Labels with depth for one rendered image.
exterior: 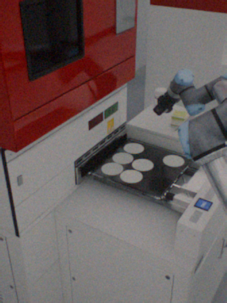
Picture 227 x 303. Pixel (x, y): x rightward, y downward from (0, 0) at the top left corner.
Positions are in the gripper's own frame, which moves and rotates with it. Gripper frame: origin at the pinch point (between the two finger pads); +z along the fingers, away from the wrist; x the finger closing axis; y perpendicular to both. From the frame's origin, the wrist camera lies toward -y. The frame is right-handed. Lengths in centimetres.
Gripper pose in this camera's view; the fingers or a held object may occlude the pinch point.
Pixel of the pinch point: (160, 111)
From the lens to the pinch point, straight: 193.0
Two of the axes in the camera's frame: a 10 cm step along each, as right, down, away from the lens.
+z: -1.4, 2.8, 9.5
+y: 7.3, -6.2, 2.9
